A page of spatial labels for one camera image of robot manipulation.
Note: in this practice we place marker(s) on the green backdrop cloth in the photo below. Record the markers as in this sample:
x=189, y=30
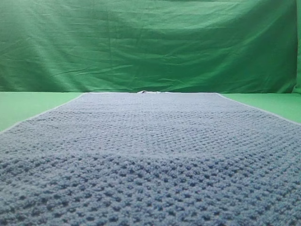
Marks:
x=223, y=46

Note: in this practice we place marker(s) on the blue waffle-weave towel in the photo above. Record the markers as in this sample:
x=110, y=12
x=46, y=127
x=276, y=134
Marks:
x=153, y=159

